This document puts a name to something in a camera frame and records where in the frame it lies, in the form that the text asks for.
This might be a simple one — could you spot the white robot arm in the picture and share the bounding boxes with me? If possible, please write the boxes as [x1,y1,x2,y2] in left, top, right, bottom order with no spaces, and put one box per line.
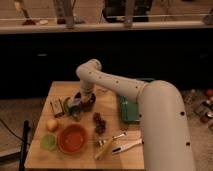
[76,59,196,171]

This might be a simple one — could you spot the purple bowl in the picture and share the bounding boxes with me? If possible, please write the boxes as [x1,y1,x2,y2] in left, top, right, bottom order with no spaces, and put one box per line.
[74,92,96,112]

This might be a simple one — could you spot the orange bowl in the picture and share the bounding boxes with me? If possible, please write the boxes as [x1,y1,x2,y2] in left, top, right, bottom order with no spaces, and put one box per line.
[57,124,88,155]

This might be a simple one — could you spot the dark metal cup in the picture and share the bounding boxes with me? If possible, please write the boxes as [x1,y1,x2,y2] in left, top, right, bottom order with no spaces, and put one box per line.
[70,109,81,122]

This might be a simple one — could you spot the brown box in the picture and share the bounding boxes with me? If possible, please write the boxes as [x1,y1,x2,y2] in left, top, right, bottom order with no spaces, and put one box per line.
[50,99,64,118]

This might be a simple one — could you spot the dark red grapes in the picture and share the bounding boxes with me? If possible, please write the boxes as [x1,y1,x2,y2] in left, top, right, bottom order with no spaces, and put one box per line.
[93,113,106,135]

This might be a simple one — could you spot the yellow lemon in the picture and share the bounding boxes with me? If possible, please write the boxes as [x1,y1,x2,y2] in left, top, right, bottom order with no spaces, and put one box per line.
[46,119,58,132]

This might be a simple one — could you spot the green tray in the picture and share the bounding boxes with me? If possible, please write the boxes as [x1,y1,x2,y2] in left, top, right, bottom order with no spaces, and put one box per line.
[118,78,157,124]

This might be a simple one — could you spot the small green cup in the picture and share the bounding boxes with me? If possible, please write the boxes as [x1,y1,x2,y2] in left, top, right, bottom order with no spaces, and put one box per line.
[40,134,57,151]

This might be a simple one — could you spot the white handled knife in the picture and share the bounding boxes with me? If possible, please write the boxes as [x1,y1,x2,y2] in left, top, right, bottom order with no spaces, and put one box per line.
[112,139,142,154]

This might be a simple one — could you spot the black chair frame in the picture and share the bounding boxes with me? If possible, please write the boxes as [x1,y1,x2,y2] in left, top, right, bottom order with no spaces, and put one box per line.
[19,120,30,171]

